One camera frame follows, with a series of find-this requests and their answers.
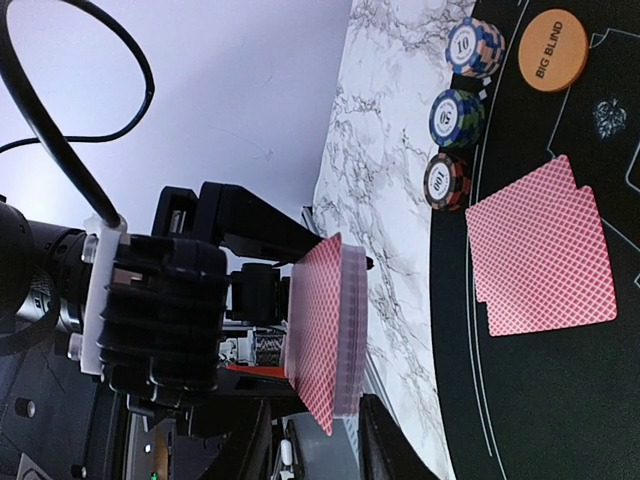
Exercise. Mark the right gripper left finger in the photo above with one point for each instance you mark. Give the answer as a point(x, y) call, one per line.
point(247, 453)

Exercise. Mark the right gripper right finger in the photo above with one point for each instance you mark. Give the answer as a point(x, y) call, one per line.
point(384, 451)

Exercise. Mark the round black poker mat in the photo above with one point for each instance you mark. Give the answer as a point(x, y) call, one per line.
point(539, 379)

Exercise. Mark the red chip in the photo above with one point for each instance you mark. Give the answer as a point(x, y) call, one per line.
point(446, 182)

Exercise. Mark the red card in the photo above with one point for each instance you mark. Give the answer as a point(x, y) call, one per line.
point(498, 226)
point(563, 279)

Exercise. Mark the red playing card deck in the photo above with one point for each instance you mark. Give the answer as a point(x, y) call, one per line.
point(327, 330)

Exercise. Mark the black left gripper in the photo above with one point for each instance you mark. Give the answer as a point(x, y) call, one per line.
point(133, 356)

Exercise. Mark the orange big blind button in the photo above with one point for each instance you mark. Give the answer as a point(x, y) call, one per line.
point(553, 51)

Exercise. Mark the green chip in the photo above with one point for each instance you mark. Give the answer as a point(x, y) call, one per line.
point(457, 118)

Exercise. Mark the grey chip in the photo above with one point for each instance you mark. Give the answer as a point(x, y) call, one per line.
point(475, 48)

